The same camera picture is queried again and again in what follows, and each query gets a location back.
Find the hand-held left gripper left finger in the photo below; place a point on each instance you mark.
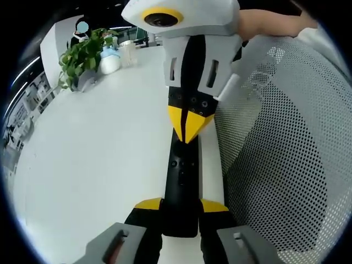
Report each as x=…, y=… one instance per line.
x=143, y=220

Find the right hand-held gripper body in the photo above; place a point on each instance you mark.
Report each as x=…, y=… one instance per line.
x=209, y=16

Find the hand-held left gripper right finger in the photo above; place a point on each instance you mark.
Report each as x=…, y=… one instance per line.
x=217, y=222

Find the black remote control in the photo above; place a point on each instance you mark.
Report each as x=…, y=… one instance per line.
x=182, y=192

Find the clear plastic cup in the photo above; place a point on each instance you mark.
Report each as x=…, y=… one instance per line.
x=127, y=53

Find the white round vase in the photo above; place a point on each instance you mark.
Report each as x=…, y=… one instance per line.
x=110, y=61

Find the grey mesh office chair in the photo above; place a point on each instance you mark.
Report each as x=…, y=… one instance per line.
x=288, y=137

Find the green potted plant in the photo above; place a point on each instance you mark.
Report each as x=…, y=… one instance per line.
x=82, y=57

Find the person's white shirt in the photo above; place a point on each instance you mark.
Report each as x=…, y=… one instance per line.
x=324, y=41

